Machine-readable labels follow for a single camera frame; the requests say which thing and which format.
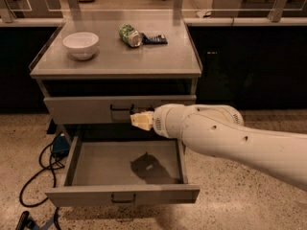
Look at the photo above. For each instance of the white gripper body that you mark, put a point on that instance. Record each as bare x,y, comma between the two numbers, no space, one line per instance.
160,120

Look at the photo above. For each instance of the green soda can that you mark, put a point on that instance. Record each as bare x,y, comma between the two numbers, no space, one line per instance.
130,35

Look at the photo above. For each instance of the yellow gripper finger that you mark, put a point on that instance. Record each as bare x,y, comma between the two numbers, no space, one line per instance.
143,120

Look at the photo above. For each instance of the background grey desk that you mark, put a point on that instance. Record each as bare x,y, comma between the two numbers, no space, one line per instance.
256,8

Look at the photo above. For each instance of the clear acrylic barrier panel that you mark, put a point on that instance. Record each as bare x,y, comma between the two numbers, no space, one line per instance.
59,8

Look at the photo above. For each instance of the open middle grey drawer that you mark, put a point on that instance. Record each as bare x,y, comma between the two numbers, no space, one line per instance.
124,173

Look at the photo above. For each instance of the grey drawer cabinet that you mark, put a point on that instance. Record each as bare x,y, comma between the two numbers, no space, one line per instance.
116,69

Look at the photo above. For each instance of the black tool on floor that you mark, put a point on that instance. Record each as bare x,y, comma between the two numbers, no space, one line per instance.
25,222

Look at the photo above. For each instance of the blue power box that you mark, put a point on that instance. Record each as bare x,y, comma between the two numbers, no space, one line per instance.
60,146

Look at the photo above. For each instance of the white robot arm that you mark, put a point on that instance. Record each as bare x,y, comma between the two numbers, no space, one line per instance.
219,131

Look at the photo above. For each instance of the closed upper grey drawer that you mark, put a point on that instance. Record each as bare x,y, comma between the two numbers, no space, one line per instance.
106,110

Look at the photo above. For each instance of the blue snack bar wrapper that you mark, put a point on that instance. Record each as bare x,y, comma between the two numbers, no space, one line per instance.
154,40

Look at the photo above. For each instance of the white ceramic bowl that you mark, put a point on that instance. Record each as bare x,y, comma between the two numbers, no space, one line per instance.
81,45

